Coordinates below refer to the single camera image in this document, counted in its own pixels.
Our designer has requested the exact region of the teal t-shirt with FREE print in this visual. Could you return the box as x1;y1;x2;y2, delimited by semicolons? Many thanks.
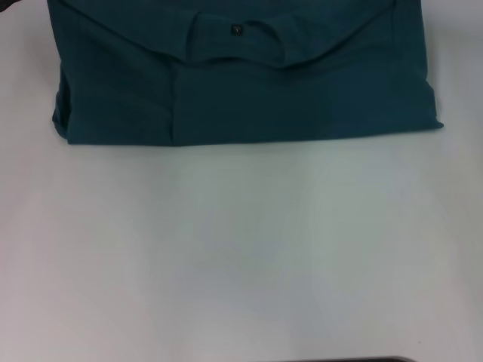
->
51;0;446;148

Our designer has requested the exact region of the dark robot torso edge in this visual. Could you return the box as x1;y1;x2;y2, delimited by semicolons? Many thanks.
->
263;355;413;362

